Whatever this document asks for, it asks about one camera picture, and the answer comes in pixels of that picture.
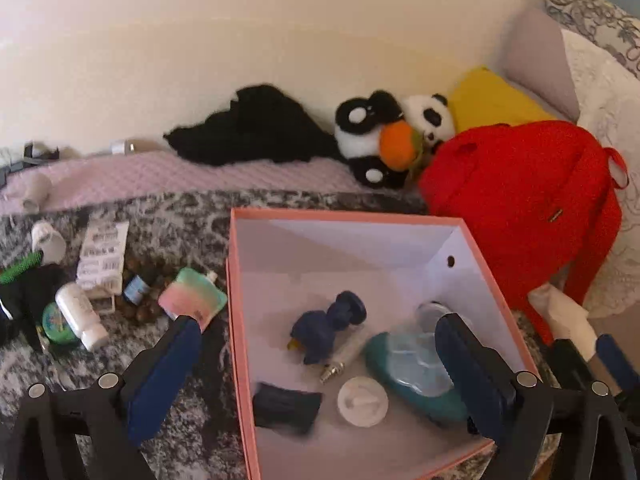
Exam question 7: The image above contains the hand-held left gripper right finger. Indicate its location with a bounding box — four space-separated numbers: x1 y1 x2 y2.
434 312 640 480

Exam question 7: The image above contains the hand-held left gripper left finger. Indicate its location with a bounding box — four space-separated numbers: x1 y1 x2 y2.
0 314 203 480

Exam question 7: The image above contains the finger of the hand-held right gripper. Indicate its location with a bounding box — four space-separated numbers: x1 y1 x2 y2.
550 338 598 392
597 334 640 401

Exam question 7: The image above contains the teal glasses case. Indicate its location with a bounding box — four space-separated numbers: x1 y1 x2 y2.
364 332 471 423

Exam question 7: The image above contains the clear plastic container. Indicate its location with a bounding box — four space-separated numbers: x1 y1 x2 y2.
387 332 456 401

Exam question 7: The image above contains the white round lid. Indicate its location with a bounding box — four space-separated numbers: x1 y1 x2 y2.
337 377 390 428

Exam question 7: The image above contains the black sock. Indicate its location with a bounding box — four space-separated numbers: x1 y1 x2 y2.
251 381 323 436

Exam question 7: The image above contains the clear tube with metal tip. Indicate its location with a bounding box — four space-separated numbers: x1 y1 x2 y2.
320 332 373 385

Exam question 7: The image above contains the blue plastic toy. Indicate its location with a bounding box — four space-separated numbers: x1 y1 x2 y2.
290 290 368 365

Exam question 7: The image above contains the pink cardboard box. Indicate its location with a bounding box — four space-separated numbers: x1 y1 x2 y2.
225 207 543 480

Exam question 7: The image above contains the grey patterned blanket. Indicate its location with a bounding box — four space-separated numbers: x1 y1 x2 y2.
0 187 558 480

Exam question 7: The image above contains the white tissue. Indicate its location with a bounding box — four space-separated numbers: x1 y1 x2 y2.
527 282 598 361

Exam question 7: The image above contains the pink and green pouch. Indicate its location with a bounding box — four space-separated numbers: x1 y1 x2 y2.
157 266 228 333

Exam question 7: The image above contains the small blue bottle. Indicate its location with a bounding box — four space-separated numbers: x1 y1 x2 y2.
122 272 151 306

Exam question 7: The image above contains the white plastic bottle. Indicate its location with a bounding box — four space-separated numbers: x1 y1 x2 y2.
54 281 109 352

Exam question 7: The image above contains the green round tin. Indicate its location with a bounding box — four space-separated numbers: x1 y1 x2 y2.
41 301 81 346

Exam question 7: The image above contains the white label sheet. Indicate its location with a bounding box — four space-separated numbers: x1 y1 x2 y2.
76 220 130 293

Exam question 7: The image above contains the black cloth with white stripe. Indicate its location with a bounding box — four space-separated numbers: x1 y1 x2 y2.
0 262 68 353

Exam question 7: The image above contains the red backpack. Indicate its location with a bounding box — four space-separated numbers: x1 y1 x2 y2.
417 120 628 346

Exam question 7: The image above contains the small white jar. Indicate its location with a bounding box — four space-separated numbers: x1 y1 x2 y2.
31 220 67 265

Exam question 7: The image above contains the green comb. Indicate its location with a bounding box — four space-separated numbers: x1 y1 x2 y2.
0 251 43 286

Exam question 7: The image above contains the white lace blanket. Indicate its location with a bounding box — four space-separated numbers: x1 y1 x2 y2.
560 27 640 318

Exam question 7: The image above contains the black garment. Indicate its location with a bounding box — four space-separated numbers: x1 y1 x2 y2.
162 84 346 167

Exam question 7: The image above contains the yellow pillow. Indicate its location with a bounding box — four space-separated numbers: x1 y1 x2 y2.
445 66 558 133

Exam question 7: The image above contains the panda plush toy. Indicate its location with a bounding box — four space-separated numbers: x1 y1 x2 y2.
334 90 457 190

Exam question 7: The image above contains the grey pillow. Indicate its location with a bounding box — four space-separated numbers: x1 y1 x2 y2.
500 7 581 122

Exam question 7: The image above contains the floral pillow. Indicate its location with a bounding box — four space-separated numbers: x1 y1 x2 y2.
540 0 640 78

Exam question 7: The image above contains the brown bead bracelet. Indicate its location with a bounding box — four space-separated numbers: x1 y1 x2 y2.
117 257 171 323

